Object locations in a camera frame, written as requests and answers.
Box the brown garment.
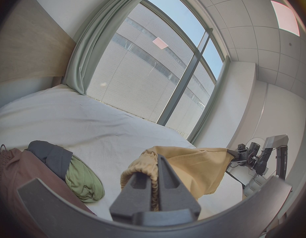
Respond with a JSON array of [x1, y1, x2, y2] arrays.
[[0, 145, 97, 222]]

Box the tan shorts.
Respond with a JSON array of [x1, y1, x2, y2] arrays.
[[121, 146, 239, 211]]

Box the pale green curtain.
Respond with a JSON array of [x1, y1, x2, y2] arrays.
[[66, 0, 163, 96]]

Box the window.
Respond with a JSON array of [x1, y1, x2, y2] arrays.
[[86, 0, 230, 143]]

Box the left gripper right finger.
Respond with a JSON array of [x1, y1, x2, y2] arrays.
[[157, 154, 202, 219]]

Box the bed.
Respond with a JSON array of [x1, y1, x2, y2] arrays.
[[0, 0, 243, 222]]

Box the square ceiling light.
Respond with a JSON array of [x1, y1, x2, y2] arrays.
[[270, 0, 300, 37]]

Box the green garment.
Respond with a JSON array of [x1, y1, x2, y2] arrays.
[[66, 155, 105, 203]]

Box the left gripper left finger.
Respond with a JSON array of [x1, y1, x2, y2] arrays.
[[110, 172, 154, 221]]

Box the dark grey garment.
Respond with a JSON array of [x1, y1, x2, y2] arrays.
[[27, 140, 73, 181]]

